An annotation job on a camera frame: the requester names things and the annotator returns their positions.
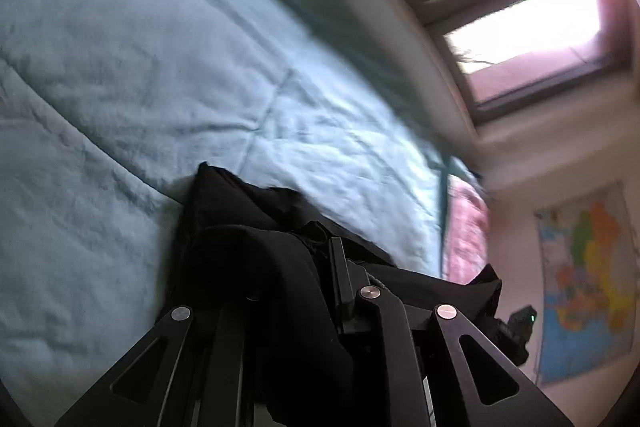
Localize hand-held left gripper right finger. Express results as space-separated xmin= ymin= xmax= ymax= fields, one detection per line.
xmin=327 ymin=237 xmax=576 ymax=427

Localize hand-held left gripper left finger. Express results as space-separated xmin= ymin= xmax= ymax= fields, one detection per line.
xmin=55 ymin=297 xmax=251 ymax=427

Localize black hooded jacket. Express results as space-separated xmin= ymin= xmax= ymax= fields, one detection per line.
xmin=155 ymin=162 xmax=503 ymax=427

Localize pink quilted pillow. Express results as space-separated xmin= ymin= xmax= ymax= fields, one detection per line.
xmin=442 ymin=174 xmax=493 ymax=283

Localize light blue quilt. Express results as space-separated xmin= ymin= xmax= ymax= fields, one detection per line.
xmin=0 ymin=0 xmax=481 ymax=427

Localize colourful wall map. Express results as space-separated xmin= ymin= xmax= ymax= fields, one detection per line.
xmin=534 ymin=182 xmax=636 ymax=385

